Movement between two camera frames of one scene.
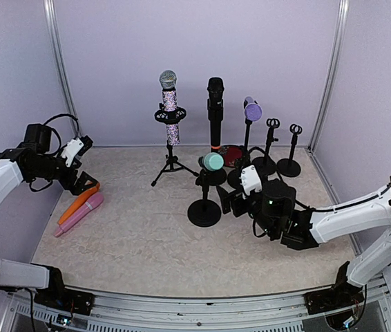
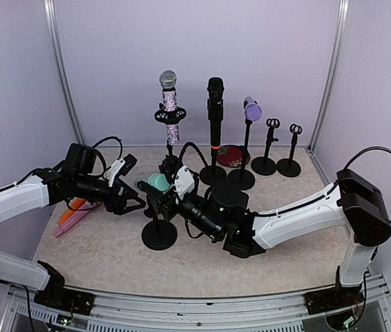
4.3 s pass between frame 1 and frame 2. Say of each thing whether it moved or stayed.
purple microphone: stayed
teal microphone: moved
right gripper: moved
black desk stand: stayed
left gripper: moved
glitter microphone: stayed
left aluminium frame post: stayed
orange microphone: stayed
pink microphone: stayed
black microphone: stayed
